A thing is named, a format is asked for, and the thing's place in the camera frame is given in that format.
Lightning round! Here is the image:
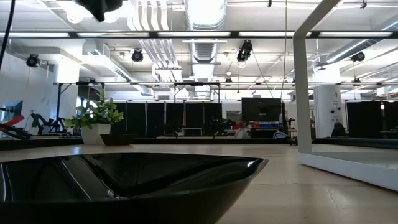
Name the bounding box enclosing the black rounded square plate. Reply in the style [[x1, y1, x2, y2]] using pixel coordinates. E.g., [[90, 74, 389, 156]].
[[0, 152, 269, 224]]

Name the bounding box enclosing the person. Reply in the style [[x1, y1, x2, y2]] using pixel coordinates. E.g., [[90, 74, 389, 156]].
[[234, 120, 253, 139]]

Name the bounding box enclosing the white ceiling pipe bundle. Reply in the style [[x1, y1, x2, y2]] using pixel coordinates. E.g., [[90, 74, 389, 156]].
[[127, 0, 185, 83]]

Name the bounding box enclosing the black partition screen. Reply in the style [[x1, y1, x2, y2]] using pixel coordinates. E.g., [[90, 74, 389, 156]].
[[111, 101, 223, 138], [346, 100, 398, 139]]

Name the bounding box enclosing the red and blue counter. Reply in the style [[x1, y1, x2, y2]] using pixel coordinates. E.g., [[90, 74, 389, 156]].
[[222, 122, 282, 131]]

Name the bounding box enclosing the black overhead light bar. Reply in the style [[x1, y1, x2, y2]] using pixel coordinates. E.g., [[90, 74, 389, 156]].
[[0, 30, 398, 39]]

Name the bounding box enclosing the green plant in white pot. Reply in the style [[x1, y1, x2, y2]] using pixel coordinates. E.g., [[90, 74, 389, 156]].
[[63, 89, 125, 146]]

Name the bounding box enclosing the white round column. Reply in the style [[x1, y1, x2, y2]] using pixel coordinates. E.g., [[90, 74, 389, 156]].
[[313, 84, 343, 139]]

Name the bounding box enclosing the black office chair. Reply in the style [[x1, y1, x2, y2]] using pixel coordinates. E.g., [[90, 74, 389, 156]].
[[331, 121, 348, 138]]

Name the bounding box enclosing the white perforated metal tray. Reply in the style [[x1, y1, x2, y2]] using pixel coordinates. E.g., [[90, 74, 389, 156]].
[[292, 0, 398, 192]]

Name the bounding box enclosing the red angled bar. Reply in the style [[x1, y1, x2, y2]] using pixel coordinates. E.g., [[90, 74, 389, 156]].
[[0, 114, 25, 132]]

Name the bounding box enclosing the silver round ceiling duct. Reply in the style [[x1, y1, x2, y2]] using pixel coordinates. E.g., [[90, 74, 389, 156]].
[[185, 0, 228, 100]]

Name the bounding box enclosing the black wall monitor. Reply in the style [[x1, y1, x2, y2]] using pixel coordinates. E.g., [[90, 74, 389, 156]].
[[241, 97, 282, 123]]

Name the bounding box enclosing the black ceiling camera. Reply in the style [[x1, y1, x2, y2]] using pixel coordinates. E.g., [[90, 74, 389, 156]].
[[131, 48, 144, 63], [350, 51, 366, 63], [25, 53, 40, 68], [236, 39, 254, 63]]

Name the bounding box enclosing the thin hanging cable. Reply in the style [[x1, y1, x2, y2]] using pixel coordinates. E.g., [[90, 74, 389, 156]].
[[283, 0, 288, 100]]

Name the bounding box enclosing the white rectangular ceiling duct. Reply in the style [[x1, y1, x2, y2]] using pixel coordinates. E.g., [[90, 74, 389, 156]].
[[76, 40, 154, 96]]

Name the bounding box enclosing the black metal gantry frame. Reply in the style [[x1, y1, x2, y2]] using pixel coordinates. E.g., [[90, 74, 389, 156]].
[[53, 80, 222, 134]]

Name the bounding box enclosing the silver slanted ceiling duct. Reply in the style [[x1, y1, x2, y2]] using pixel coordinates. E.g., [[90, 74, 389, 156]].
[[313, 14, 398, 71]]

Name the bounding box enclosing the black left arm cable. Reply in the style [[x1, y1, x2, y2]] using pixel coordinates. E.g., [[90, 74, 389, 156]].
[[0, 0, 17, 71]]

